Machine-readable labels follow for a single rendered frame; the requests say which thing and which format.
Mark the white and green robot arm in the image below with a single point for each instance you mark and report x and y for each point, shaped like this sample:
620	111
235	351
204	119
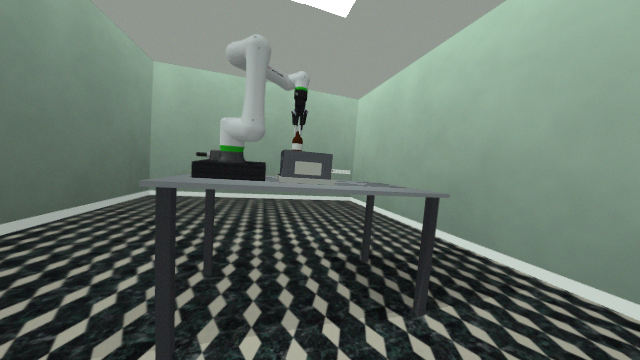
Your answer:
252	55

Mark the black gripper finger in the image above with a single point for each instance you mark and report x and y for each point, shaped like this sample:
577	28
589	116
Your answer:
295	120
302	117

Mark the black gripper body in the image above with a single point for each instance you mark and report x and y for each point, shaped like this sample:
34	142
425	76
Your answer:
300	104

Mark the grey divided crate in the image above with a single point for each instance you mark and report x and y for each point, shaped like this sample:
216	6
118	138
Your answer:
301	164

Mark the brown glass bottle with white label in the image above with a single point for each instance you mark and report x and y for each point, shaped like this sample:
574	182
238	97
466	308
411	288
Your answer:
297	142

